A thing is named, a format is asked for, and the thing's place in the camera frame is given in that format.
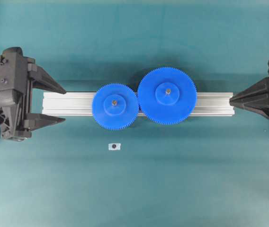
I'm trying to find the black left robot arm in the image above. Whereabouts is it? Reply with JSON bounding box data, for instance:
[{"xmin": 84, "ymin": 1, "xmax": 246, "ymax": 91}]
[{"xmin": 0, "ymin": 58, "xmax": 66, "ymax": 141}]

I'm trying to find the small blue gear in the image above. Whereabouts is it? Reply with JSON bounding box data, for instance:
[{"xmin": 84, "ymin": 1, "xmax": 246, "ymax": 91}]
[{"xmin": 92, "ymin": 83, "xmax": 139, "ymax": 131}]

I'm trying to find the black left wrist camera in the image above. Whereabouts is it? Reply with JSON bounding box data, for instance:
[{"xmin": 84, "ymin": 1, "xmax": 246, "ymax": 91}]
[{"xmin": 0, "ymin": 47, "xmax": 27, "ymax": 106}]

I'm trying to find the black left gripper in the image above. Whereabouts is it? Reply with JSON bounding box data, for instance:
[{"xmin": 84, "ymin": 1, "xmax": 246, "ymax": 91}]
[{"xmin": 0, "ymin": 57, "xmax": 66, "ymax": 141}]

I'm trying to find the small white tape marker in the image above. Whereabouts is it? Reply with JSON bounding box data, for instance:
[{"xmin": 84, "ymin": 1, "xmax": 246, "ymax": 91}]
[{"xmin": 108, "ymin": 143, "xmax": 121, "ymax": 151}]

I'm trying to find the aluminium extrusion rail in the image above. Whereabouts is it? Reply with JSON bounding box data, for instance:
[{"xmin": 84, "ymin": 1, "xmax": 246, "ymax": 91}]
[{"xmin": 42, "ymin": 92, "xmax": 235, "ymax": 117}]

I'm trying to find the large blue gear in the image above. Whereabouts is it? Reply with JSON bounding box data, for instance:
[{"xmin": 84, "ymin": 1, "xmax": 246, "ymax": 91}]
[{"xmin": 137, "ymin": 67, "xmax": 197, "ymax": 125}]

